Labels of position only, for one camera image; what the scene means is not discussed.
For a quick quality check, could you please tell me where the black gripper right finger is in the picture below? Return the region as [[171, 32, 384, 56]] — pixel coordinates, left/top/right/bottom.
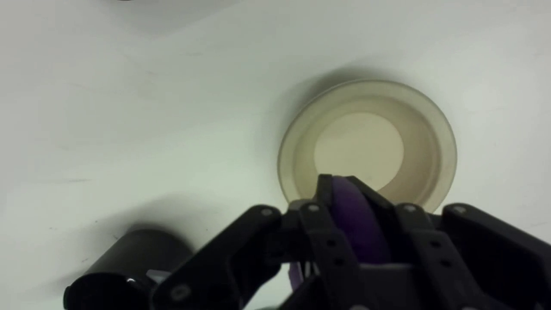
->
[[350, 177, 551, 310]]

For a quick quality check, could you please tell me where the black cylinder object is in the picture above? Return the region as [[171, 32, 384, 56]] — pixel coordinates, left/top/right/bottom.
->
[[62, 228, 193, 310]]

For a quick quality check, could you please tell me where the beige round plate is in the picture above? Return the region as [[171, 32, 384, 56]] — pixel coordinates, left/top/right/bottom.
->
[[277, 80, 458, 211]]

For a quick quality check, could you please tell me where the purple plush toy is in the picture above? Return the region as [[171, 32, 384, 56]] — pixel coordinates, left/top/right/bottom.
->
[[286, 177, 395, 289]]

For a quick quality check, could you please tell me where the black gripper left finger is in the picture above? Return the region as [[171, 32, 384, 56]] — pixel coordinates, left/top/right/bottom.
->
[[152, 175, 369, 310]]

